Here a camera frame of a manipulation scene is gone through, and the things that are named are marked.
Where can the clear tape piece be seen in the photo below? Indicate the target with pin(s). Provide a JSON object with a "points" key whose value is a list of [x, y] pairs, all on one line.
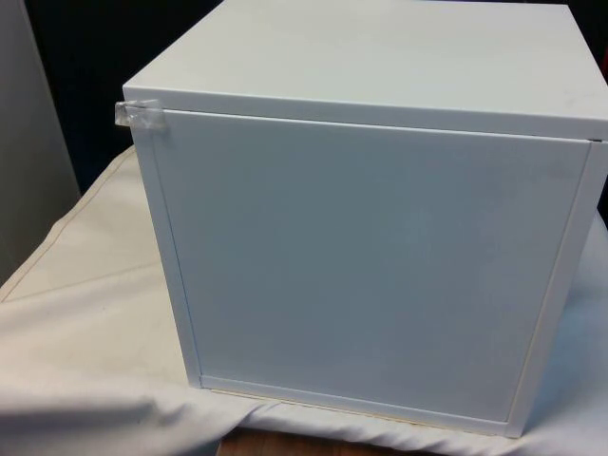
{"points": [[138, 116]]}

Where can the pale grey locker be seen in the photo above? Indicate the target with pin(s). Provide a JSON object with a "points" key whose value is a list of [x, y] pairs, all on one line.
{"points": [[28, 119]]}

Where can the white chest of drawers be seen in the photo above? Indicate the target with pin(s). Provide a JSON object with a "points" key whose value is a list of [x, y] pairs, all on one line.
{"points": [[361, 247]]}

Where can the black cabinet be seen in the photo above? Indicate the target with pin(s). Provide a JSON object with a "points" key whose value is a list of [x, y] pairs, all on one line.
{"points": [[109, 52]]}

